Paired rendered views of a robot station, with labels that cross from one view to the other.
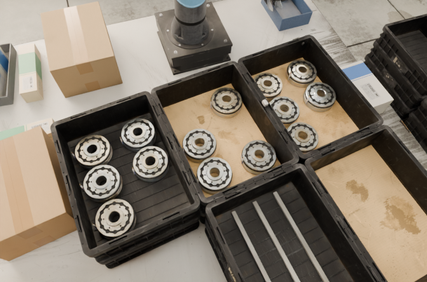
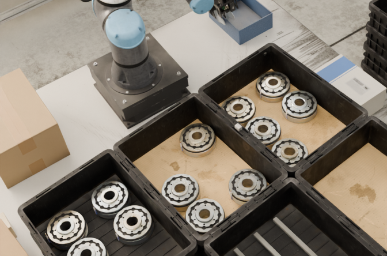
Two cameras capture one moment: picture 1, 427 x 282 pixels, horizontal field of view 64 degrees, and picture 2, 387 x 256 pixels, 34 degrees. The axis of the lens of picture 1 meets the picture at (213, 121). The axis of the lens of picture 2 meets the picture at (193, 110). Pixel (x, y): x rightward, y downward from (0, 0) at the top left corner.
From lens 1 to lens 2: 0.72 m
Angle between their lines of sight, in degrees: 10
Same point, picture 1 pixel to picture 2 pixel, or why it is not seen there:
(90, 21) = (18, 93)
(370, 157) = (369, 155)
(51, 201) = not seen: outside the picture
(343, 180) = (345, 186)
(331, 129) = (321, 138)
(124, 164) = (103, 234)
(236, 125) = (215, 161)
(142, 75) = (91, 139)
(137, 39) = (72, 100)
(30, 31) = not seen: outside the picture
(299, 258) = not seen: outside the picture
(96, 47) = (34, 119)
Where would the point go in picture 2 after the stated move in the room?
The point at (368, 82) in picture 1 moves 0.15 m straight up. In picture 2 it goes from (354, 76) to (359, 42)
